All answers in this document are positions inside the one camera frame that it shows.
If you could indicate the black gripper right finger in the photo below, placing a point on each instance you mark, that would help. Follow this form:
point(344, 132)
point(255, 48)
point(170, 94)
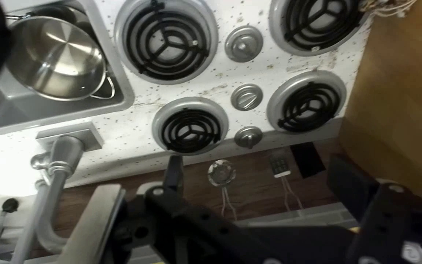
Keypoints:
point(396, 224)

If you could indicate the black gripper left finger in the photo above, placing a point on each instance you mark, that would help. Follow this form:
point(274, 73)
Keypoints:
point(182, 229)

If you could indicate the wooden toy kitchen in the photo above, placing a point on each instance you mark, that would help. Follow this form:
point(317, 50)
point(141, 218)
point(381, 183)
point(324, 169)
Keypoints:
point(211, 92)

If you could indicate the grey toy faucet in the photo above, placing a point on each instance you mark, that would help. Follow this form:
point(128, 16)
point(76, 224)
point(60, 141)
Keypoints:
point(65, 151)

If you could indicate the grey toy sink basin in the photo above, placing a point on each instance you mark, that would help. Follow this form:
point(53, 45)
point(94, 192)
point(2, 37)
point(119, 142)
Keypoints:
point(6, 111)

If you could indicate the small steel pot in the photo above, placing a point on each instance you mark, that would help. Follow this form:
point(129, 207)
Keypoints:
point(57, 56)

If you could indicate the round grey hanging utensil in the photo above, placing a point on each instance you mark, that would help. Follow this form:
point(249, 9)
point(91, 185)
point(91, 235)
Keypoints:
point(220, 171)

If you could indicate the black coil stove burner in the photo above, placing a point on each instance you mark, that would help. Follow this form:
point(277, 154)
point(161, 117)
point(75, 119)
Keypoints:
point(189, 127)
point(306, 103)
point(166, 39)
point(318, 22)

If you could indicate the black hanging spatula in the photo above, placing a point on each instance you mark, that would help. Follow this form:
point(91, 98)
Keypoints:
point(308, 158)

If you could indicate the grey round stove knob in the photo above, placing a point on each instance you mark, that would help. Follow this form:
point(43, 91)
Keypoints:
point(243, 42)
point(246, 95)
point(248, 136)

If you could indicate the grey hanging spatula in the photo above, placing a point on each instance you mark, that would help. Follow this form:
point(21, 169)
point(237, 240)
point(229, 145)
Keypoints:
point(278, 164)

